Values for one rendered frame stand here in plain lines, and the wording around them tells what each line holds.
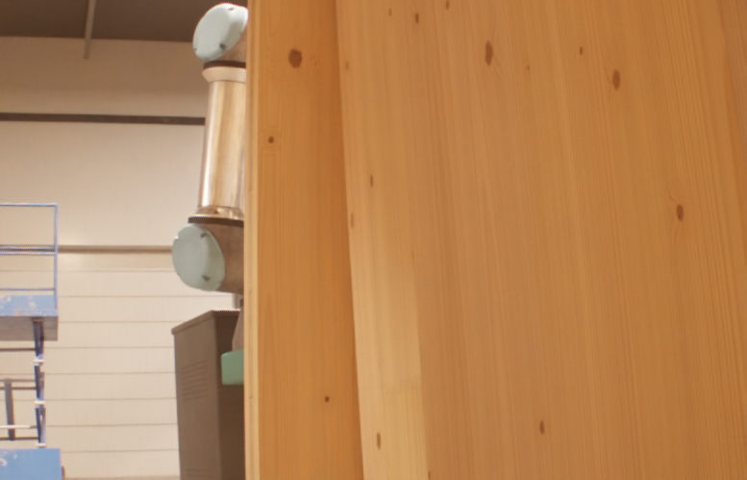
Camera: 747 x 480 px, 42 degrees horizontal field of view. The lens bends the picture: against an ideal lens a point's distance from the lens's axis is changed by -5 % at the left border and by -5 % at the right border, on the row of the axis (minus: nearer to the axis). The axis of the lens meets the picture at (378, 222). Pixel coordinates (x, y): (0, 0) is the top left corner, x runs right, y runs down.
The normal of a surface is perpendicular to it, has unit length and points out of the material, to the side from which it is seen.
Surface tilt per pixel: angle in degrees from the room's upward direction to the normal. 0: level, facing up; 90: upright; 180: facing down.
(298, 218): 90
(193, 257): 98
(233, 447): 90
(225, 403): 90
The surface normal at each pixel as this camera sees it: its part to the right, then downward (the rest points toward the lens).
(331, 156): 0.31, -0.22
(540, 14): -0.95, -0.01
